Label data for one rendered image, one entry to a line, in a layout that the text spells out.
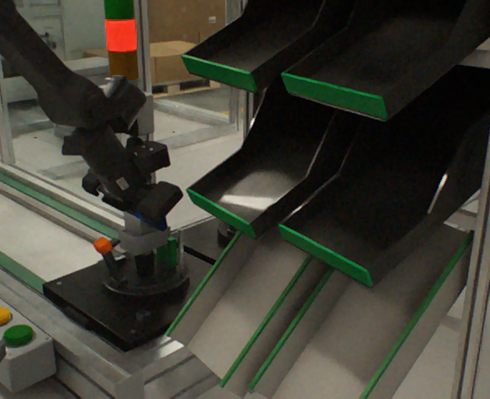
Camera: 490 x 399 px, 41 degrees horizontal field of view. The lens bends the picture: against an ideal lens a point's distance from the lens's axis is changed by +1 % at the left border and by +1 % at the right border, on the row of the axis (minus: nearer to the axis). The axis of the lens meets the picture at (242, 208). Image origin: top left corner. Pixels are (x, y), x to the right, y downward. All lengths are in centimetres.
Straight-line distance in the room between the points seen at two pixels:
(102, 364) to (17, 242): 55
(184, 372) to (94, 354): 13
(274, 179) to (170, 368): 33
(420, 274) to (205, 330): 29
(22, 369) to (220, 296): 30
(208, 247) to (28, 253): 37
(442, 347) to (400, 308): 41
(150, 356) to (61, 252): 47
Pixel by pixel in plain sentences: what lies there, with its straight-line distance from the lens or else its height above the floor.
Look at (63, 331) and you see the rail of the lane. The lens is 101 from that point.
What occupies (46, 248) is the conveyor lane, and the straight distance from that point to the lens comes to 136.
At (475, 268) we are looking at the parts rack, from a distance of 71.
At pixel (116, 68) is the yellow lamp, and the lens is 117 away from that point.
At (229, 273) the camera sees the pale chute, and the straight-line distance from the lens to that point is 87.
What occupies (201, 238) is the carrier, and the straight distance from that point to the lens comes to 122.
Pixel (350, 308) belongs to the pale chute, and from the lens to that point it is 78.
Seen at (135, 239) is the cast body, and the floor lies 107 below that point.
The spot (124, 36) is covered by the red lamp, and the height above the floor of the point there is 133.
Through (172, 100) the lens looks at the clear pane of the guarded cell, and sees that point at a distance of 256.
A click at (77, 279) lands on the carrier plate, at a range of 111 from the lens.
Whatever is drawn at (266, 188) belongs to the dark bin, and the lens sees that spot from 77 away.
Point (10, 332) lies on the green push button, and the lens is 100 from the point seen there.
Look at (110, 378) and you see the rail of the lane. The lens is 89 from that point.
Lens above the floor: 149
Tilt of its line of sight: 23 degrees down
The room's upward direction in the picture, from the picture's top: straight up
